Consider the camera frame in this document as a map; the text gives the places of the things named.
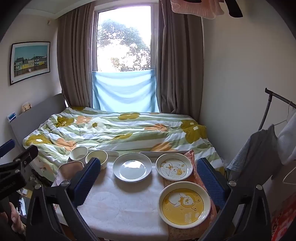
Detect large yellow bear plate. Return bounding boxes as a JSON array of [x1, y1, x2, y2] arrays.
[[158, 181, 211, 228]]

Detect plain white plate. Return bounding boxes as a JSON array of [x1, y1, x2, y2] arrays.
[[112, 153, 152, 182]]

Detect light blue cloth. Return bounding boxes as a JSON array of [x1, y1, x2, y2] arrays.
[[92, 70, 160, 113]]

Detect person's left hand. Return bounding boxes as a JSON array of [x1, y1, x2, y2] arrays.
[[0, 202, 25, 235]]

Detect window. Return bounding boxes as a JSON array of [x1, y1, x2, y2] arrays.
[[94, 3, 158, 72]]

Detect orange patterned cloth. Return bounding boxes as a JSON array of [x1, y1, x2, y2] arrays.
[[162, 149, 218, 241]]

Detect pink towel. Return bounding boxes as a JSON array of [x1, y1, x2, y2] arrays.
[[171, 0, 225, 19]]

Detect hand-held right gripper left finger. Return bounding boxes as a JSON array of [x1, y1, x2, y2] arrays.
[[25, 158, 102, 241]]

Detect cream bowl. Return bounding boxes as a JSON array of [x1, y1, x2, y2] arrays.
[[85, 150, 108, 169]]

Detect grey bed headboard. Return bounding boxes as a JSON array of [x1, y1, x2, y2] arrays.
[[10, 93, 70, 149]]

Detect pink bowl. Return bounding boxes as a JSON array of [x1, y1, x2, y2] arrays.
[[57, 161, 84, 181]]

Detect floral blanket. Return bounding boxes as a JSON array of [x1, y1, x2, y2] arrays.
[[22, 106, 226, 181]]

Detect white mesh garment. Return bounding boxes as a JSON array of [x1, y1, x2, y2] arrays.
[[276, 119, 296, 165]]

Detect framed houses picture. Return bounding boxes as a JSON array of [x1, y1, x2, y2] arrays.
[[10, 41, 51, 86]]

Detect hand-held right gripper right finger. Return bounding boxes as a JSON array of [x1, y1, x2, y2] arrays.
[[196, 158, 272, 241]]

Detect red printed bag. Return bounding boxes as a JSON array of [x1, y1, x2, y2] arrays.
[[270, 199, 296, 241]]

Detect white cup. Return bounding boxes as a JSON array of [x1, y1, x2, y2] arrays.
[[69, 146, 89, 162]]

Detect small duck print plate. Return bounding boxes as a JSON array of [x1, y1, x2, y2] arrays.
[[155, 153, 193, 181]]

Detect white wire hanger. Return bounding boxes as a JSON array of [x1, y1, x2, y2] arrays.
[[273, 102, 296, 127]]

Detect white tablecloth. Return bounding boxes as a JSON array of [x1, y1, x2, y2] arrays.
[[52, 160, 171, 241]]

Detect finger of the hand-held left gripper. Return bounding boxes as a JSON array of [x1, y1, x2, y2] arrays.
[[0, 139, 16, 159], [13, 145, 39, 167]]

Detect grey shirt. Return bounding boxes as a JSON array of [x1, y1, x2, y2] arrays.
[[227, 124, 284, 181]]

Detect brown curtain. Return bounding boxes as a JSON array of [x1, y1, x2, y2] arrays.
[[57, 2, 95, 109], [157, 0, 205, 116]]

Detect black clothes rack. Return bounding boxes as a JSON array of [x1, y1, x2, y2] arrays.
[[258, 88, 296, 131]]

